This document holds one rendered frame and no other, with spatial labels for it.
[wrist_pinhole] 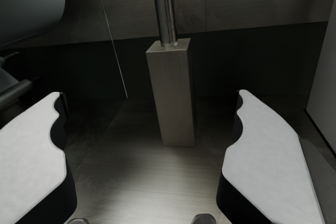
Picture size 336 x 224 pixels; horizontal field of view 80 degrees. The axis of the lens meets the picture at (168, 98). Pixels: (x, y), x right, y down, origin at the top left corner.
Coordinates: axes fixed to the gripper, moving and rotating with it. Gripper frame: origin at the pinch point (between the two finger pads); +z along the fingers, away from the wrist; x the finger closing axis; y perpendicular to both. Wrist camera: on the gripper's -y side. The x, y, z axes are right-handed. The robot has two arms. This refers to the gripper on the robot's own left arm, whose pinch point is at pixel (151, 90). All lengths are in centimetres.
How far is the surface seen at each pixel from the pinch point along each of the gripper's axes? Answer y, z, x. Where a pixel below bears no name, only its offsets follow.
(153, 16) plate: 4, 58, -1
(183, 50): 6.4, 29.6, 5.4
